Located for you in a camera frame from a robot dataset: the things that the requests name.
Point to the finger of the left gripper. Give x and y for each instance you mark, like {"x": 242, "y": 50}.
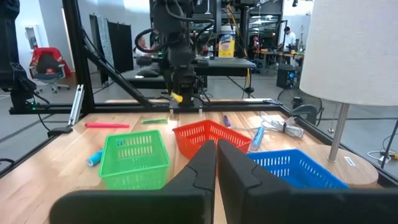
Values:
{"x": 190, "y": 87}
{"x": 178, "y": 82}

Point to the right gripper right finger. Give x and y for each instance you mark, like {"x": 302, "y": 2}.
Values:
{"x": 264, "y": 205}

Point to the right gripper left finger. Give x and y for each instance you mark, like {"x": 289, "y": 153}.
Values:
{"x": 186, "y": 205}

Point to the yellow marker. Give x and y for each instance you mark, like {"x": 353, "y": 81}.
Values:
{"x": 177, "y": 97}

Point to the green marker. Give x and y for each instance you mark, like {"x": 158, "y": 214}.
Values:
{"x": 154, "y": 121}

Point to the purple marker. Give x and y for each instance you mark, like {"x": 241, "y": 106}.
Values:
{"x": 227, "y": 121}

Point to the pink marker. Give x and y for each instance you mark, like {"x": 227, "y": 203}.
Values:
{"x": 107, "y": 125}

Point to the light blue thick marker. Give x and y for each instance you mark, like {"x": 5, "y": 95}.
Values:
{"x": 94, "y": 158}
{"x": 257, "y": 138}

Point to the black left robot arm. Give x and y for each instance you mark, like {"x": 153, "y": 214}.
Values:
{"x": 169, "y": 15}

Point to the person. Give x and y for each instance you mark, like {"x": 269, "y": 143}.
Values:
{"x": 142, "y": 43}
{"x": 290, "y": 39}

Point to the blue plastic basket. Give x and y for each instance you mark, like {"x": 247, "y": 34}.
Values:
{"x": 298, "y": 174}

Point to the yellow wipes canister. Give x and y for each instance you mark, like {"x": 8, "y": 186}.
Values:
{"x": 226, "y": 43}

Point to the red plastic basket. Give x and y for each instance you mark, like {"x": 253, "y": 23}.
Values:
{"x": 186, "y": 141}

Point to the green plastic basket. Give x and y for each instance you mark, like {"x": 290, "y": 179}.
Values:
{"x": 133, "y": 174}

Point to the black fabric panel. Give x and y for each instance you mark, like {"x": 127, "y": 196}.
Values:
{"x": 119, "y": 46}

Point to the black computer tower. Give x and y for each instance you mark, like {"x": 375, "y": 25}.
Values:
{"x": 286, "y": 76}

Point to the black floor fan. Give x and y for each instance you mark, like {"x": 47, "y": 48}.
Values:
{"x": 303, "y": 109}

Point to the red office chair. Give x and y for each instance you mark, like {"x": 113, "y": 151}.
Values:
{"x": 46, "y": 59}

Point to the black jointed stand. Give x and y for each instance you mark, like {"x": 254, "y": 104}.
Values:
{"x": 9, "y": 46}

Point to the black aluminium table frame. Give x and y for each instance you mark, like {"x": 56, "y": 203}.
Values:
{"x": 124, "y": 108}

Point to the silver aluminium bracket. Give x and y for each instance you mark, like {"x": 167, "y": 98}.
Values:
{"x": 76, "y": 104}

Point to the black frame clamp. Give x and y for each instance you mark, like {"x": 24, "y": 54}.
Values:
{"x": 59, "y": 131}

